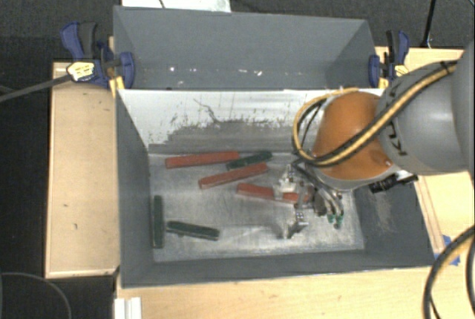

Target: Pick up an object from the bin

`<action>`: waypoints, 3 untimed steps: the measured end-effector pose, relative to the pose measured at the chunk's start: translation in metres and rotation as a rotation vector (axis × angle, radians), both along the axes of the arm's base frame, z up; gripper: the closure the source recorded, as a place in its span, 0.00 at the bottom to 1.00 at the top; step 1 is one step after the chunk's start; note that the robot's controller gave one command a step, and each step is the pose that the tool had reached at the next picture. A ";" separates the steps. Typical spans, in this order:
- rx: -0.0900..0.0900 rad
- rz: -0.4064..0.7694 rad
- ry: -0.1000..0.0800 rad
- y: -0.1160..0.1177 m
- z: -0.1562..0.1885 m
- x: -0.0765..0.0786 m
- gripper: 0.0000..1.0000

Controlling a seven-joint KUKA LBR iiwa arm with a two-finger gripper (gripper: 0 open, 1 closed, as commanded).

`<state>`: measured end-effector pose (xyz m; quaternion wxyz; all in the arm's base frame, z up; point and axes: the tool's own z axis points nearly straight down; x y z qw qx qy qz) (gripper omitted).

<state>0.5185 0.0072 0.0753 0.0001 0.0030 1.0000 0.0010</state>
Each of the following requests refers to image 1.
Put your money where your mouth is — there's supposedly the dark green flat block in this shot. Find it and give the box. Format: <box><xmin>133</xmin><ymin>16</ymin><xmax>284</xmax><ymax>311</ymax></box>
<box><xmin>226</xmin><ymin>150</ymin><xmax>274</xmax><ymax>171</ymax></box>
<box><xmin>165</xmin><ymin>220</ymin><xmax>221</xmax><ymax>242</ymax></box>
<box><xmin>151</xmin><ymin>194</ymin><xmax>166</xmax><ymax>249</ymax></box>

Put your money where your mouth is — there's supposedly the grey metal bin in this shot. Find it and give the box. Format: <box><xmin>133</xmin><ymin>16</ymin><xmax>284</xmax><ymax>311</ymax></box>
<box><xmin>112</xmin><ymin>4</ymin><xmax>436</xmax><ymax>289</ymax></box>

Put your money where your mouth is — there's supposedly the black cylinder on white bracket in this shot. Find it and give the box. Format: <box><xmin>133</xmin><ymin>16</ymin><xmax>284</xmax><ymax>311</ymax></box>
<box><xmin>369</xmin><ymin>170</ymin><xmax>419</xmax><ymax>194</ymax></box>

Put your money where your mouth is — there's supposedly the pale wood flat board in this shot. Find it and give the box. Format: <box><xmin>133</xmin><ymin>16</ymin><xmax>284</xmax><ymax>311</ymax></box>
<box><xmin>45</xmin><ymin>59</ymin><xmax>122</xmax><ymax>280</ymax></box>

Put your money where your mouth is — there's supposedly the red-brown flat block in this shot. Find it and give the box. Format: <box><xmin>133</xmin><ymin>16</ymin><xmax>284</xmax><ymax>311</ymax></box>
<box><xmin>235</xmin><ymin>182</ymin><xmax>311</xmax><ymax>205</ymax></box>
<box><xmin>165</xmin><ymin>151</ymin><xmax>241</xmax><ymax>170</ymax></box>
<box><xmin>197</xmin><ymin>162</ymin><xmax>269</xmax><ymax>191</ymax></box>

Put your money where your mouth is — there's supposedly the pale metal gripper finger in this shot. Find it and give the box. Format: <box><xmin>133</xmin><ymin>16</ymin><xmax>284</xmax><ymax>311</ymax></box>
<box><xmin>280</xmin><ymin>211</ymin><xmax>310</xmax><ymax>240</ymax></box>
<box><xmin>273</xmin><ymin>164</ymin><xmax>298</xmax><ymax>199</ymax></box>

